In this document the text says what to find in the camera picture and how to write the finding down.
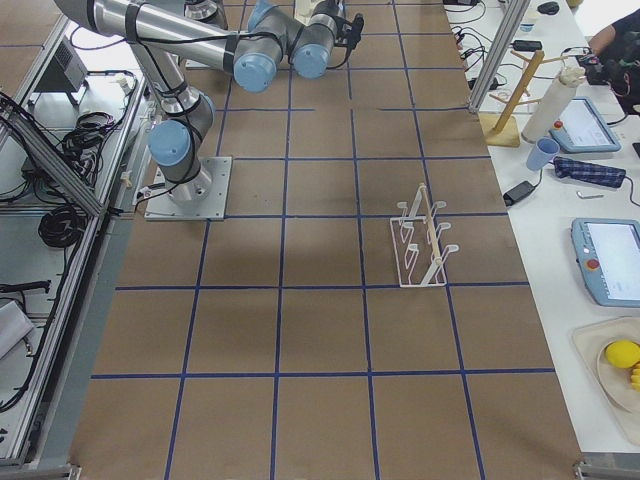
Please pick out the blue cup on side table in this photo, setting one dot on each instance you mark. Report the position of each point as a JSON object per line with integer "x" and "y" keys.
{"x": 544, "y": 151}

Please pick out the wooden mug tree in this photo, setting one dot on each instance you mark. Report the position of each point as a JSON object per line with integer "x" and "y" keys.
{"x": 502, "y": 130}

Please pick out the black power adapter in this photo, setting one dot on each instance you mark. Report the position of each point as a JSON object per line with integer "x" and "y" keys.
{"x": 518, "y": 193}

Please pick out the plaid blue cloth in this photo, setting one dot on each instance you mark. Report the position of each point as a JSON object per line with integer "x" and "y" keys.
{"x": 596, "y": 174}

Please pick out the hex key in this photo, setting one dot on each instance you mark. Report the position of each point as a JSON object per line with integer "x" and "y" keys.
{"x": 588, "y": 196}

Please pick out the blue teach pendant far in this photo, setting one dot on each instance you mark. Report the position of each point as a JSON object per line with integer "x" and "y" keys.
{"x": 581, "y": 129}

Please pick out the blue teach pendant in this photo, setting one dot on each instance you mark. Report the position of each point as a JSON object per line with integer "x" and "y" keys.
{"x": 607, "y": 254}
{"x": 581, "y": 129}

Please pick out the blue teach pendant near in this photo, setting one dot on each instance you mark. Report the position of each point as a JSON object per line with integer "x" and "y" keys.
{"x": 607, "y": 254}

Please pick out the beige tray with plate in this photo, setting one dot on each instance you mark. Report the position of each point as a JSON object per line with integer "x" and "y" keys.
{"x": 591, "y": 342}

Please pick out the grey control box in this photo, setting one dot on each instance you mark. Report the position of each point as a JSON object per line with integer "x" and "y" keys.
{"x": 65, "y": 73}

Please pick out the yellow lemon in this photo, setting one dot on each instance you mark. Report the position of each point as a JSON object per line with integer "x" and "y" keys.
{"x": 622, "y": 354}

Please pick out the person in black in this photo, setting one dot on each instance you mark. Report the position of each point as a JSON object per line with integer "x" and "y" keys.
{"x": 617, "y": 48}

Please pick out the white wire cup rack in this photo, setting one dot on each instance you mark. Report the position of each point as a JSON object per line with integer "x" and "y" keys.
{"x": 419, "y": 256}

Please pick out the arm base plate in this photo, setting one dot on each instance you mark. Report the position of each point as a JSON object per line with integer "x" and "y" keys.
{"x": 204, "y": 198}

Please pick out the aluminium frame post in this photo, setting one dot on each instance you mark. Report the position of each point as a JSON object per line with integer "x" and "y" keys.
{"x": 515, "y": 12}

